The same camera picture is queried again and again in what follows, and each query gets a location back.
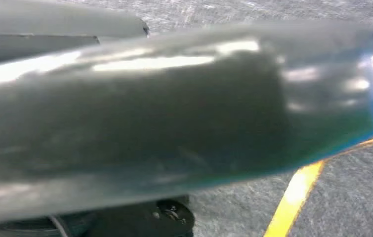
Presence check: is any yellow floor tape outline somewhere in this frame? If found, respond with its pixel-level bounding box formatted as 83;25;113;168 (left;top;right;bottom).
264;132;373;237

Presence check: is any black robot left foot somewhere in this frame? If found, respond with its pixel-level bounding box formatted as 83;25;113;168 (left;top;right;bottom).
0;196;196;237

